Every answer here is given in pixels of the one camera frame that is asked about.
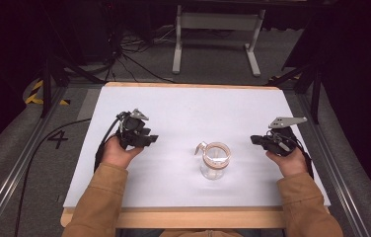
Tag white metal table frame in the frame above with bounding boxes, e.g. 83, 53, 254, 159
172, 4, 266, 78

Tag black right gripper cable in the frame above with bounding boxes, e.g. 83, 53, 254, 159
285, 132, 315, 181

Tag person's right hand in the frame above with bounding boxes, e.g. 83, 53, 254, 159
265, 147, 309, 178

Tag person's left hand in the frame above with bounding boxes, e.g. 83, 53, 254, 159
101, 134, 145, 170

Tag black metal stand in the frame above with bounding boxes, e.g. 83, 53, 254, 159
39, 53, 107, 119
265, 60, 324, 125

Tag aluminium floor rail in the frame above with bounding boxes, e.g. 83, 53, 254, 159
0, 86, 69, 237
296, 93, 371, 237

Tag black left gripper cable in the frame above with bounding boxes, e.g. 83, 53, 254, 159
14, 117, 123, 237

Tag clear glass jar clip lid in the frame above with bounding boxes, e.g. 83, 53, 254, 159
193, 141, 233, 181

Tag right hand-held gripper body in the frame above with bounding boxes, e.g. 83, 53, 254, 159
262, 116, 308, 158

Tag yellow black hazard tape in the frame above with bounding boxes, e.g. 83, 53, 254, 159
24, 79, 71, 107

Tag white table mat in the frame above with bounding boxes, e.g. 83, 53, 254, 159
63, 86, 332, 209

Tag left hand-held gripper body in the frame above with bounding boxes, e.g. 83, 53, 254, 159
115, 108, 152, 151

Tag bundle of black floor cables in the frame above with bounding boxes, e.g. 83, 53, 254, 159
84, 23, 178, 84

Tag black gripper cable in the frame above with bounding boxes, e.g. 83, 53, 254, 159
14, 117, 123, 237
285, 132, 315, 181

